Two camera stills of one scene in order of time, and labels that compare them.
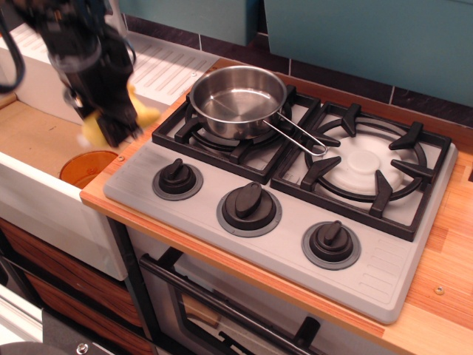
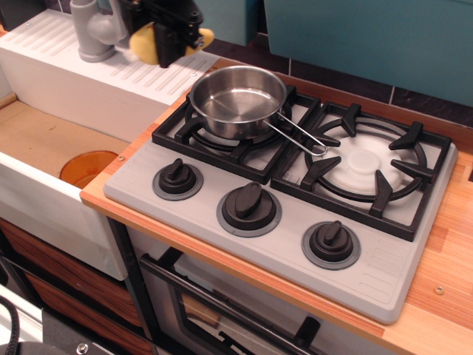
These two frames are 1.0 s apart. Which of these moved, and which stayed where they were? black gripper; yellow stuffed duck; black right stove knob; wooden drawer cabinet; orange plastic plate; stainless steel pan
Moved: black gripper; yellow stuffed duck
Stayed: stainless steel pan; wooden drawer cabinet; black right stove knob; orange plastic plate
